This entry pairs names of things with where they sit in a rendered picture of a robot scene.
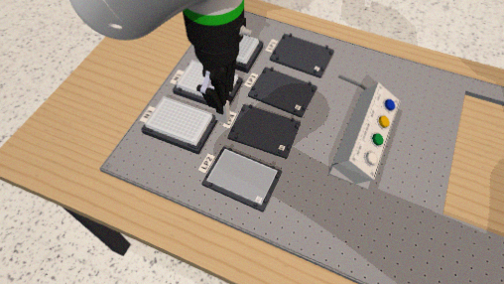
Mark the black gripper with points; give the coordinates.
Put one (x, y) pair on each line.
(218, 81)

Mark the grey button panel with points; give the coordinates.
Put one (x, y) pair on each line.
(367, 133)

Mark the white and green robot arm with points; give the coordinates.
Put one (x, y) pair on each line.
(212, 25)

